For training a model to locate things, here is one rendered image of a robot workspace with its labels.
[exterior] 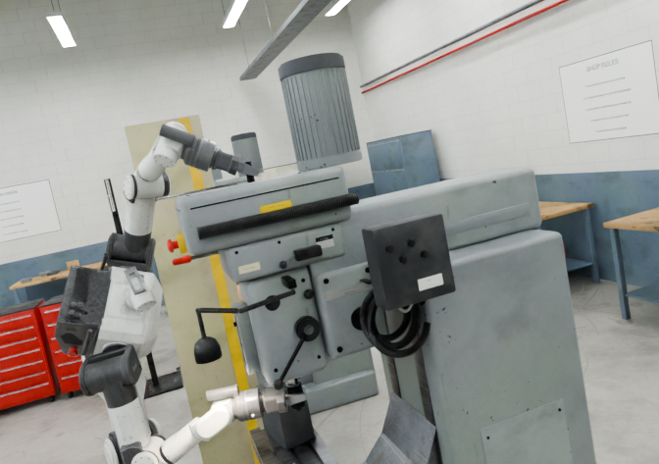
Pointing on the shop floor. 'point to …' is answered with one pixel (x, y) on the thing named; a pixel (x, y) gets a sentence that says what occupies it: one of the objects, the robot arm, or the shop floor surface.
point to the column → (499, 358)
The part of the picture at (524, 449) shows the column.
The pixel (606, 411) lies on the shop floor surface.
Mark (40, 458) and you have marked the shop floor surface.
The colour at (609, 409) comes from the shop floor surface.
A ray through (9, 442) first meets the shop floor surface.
